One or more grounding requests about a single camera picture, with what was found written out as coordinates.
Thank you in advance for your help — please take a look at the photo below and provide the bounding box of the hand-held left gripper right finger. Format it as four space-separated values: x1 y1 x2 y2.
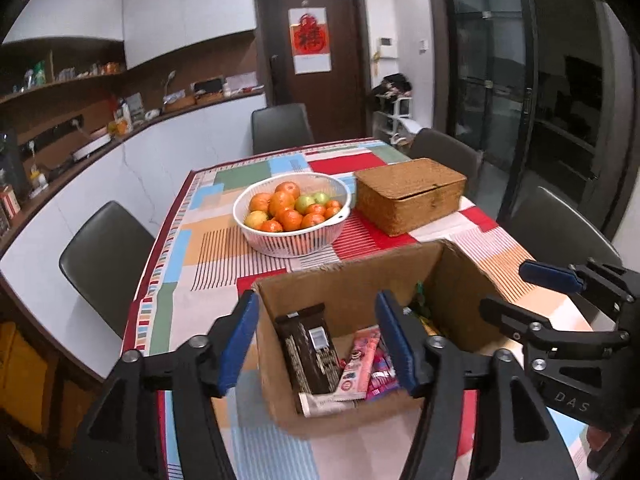
375 290 581 480

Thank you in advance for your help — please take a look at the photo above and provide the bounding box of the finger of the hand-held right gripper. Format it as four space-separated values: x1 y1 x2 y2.
479 296 633 392
518 258 640 321

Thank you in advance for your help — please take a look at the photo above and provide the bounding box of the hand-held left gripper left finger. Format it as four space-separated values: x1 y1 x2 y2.
75 290 261 480

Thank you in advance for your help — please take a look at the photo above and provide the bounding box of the magenta snack packet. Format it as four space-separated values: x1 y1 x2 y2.
365 345 401 401

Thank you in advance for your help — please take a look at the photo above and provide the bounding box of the pink snack packet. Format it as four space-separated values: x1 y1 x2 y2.
334 325 383 401

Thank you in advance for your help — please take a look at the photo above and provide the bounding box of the dark brown chocolate packet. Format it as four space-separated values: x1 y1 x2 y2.
274 303 343 395

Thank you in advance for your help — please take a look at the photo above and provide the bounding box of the brown cardboard box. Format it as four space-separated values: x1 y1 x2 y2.
251 239 594 435

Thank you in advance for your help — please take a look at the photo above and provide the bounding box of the silver snack packet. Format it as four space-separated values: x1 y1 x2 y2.
299 390 366 418

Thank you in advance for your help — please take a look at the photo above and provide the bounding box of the dark grey dining chair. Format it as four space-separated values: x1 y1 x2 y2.
251 104 315 155
510 186 623 281
59 201 157 338
409 128 483 196

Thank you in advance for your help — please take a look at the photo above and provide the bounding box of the white slatted fruit bowl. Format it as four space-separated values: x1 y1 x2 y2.
232 173 352 258

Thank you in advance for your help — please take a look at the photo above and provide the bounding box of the colourful patchwork tablecloth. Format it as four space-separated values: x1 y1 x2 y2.
121 137 601 480

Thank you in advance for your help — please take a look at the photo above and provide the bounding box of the pile of orange tangerines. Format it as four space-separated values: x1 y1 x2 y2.
245 181 343 233

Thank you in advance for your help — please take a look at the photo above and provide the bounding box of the woven wicker basket box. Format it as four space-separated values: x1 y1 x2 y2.
354 157 468 237

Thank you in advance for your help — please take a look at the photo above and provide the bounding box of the white counter cabinet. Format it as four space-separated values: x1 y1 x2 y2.
0 91 266 378

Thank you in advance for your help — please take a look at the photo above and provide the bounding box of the white shoe rack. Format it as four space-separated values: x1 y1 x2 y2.
372 96 417 148

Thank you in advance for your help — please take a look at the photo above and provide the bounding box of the black framed glass door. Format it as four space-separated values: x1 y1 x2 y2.
440 0 640 241

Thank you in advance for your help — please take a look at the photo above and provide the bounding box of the white flat tray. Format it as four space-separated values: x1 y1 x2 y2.
72 135 114 162

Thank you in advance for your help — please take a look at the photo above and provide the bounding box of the black bag pile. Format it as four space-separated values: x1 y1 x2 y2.
372 74 413 98

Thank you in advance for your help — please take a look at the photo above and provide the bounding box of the orange juice bottle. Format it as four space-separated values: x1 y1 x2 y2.
107 102 134 136

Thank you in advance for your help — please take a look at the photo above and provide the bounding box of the wooden box with black lid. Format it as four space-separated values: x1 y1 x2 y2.
192 79 226 106

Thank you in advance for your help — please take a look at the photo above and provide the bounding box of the red white carton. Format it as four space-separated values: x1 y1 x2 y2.
0 185 21 219

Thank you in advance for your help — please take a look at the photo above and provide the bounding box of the dark brown door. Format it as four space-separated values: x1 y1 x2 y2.
252 0 373 143

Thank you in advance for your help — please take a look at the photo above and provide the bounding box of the black countertop appliance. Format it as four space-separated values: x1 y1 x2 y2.
0 130 28 201

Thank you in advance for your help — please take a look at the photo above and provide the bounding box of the wooden wall shelf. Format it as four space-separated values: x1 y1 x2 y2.
0 30 263 171

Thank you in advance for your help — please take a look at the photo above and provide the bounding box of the red white wall poster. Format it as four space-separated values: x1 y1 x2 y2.
288 7 332 75

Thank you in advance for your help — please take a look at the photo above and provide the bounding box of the white wall cabinet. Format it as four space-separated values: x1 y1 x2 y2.
2 0 256 71

